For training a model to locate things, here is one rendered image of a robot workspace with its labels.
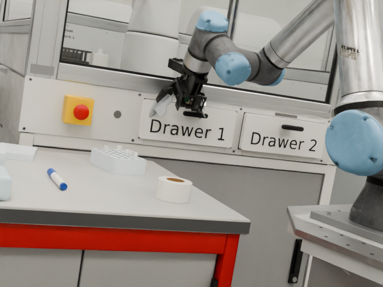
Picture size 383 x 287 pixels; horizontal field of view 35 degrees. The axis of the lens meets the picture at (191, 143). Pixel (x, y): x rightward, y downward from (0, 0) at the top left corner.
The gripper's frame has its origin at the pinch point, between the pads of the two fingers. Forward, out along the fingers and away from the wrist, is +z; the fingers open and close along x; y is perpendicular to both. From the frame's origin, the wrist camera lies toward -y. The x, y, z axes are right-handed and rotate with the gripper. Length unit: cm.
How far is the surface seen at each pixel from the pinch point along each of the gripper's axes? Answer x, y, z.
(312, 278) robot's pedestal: 11, 62, -12
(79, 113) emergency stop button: -28.6, 5.4, -5.1
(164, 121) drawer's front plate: -3.1, 1.6, 0.6
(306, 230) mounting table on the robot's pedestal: 4, 61, -27
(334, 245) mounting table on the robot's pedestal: 4, 67, -32
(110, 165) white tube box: -24.4, 25.1, -6.8
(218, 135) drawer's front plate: 13.8, 3.8, 3.7
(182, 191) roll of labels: -17, 46, -22
